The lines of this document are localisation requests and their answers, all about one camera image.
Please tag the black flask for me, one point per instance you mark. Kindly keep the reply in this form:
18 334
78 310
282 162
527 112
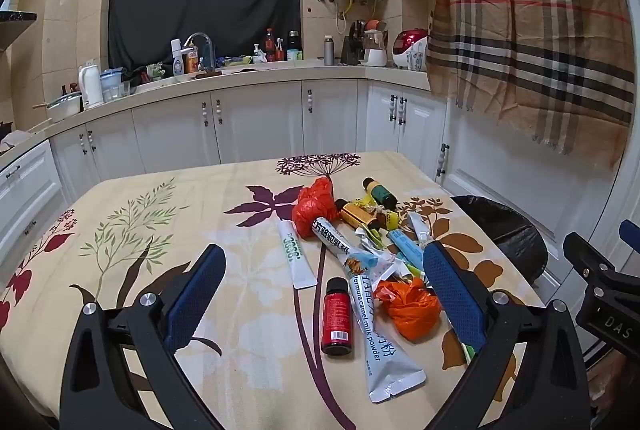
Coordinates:
293 40

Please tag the red-orange plastic bag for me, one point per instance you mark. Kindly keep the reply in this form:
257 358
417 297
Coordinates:
312 210

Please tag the white blue detergent bottle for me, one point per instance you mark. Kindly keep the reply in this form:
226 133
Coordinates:
177 59

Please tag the bin with black liner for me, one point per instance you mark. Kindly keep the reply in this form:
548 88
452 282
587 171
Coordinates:
505 235

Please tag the white pump bottle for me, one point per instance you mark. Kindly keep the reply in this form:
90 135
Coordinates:
259 55

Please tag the red white rice cooker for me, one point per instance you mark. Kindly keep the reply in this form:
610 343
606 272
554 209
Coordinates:
407 47

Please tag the white sachet with black print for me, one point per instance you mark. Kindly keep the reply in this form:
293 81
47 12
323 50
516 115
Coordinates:
327 235

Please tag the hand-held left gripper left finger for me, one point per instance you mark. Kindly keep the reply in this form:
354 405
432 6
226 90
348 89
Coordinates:
195 297

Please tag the yellow wrapper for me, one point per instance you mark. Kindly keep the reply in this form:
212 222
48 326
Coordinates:
392 221

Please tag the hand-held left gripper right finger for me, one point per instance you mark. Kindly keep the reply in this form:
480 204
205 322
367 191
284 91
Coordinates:
455 302

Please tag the large blue white powder sachet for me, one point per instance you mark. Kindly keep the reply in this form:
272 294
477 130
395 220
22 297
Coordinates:
375 340

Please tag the brown bottle with green label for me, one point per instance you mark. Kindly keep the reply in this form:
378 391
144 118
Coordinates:
380 194

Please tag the white pot with lid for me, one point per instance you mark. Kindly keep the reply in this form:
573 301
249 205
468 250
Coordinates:
64 107

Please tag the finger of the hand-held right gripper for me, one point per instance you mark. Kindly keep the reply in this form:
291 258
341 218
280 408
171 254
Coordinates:
631 236
585 255

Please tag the drinking glass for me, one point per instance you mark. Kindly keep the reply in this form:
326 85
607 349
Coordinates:
125 89

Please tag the brown bottle with yellow label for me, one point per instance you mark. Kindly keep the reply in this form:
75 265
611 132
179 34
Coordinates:
357 215

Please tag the orange plastic bag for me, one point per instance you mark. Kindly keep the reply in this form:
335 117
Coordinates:
410 315

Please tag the small red bottle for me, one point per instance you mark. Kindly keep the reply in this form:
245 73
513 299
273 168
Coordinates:
336 320

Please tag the white electric kettle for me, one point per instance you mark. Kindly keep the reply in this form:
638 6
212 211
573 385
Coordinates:
90 87

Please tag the teal white toothpaste tube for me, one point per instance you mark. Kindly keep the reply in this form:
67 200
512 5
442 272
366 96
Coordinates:
417 225

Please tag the chrome faucet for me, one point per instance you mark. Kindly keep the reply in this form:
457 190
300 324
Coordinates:
200 35

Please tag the orange label bottle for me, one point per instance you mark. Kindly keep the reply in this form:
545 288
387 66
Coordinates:
190 62

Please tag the beige plaid cloth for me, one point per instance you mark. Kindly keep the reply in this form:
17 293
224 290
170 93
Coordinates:
525 34

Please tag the blue stick sachet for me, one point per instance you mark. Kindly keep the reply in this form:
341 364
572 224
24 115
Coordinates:
406 252

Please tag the white tube with green print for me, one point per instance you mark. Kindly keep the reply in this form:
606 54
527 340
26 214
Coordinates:
296 260

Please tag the dark sauce bottle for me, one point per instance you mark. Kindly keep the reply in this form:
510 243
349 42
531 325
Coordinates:
270 44

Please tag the white blender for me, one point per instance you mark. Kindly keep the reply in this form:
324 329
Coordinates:
375 52

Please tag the grey thermos bottle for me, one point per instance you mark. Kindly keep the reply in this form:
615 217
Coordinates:
328 52

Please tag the black knife block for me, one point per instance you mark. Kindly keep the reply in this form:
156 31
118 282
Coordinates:
350 49

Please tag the white base cabinets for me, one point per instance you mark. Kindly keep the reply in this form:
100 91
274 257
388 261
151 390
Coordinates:
260 124

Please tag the clear filter pitcher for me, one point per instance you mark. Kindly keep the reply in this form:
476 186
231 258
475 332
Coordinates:
111 84

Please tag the floral printed tablecloth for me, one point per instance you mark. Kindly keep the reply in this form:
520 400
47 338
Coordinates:
200 210

